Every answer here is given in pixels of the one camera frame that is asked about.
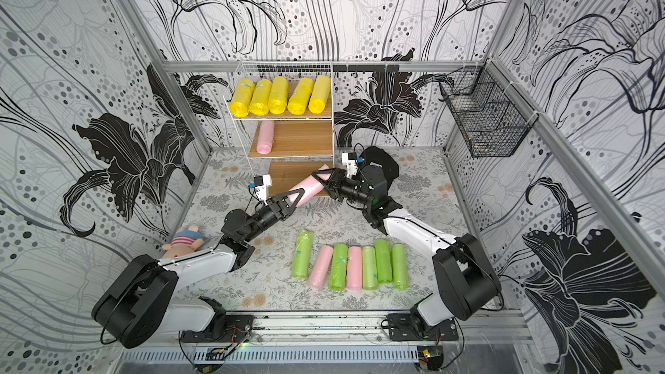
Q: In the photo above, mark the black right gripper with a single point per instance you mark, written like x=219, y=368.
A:
x=338, y=185

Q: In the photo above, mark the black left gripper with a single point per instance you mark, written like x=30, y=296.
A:
x=278, y=205

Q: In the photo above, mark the pink trash bag roll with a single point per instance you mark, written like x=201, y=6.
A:
x=354, y=272
x=320, y=268
x=265, y=139
x=311, y=186

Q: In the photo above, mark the yellow trash bag roll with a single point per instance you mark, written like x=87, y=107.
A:
x=259, y=101
x=298, y=102
x=239, y=105
x=277, y=100
x=320, y=94

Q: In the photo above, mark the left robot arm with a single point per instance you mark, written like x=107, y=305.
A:
x=140, y=304

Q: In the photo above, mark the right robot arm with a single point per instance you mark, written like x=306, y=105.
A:
x=465, y=280

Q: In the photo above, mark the green trash bag roll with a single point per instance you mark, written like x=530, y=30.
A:
x=302, y=253
x=399, y=267
x=337, y=280
x=383, y=261
x=370, y=279

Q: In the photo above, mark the black cap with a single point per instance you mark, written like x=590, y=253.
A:
x=381, y=158

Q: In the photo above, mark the plush toy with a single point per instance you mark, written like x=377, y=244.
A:
x=184, y=243

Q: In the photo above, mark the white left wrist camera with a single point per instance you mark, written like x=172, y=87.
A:
x=259, y=187

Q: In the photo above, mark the white wire wooden shelf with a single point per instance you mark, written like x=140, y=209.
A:
x=301, y=144

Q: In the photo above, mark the black wire wall basket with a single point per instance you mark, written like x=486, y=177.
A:
x=490, y=124

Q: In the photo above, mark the metal base rail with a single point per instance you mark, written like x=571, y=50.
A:
x=349, y=337

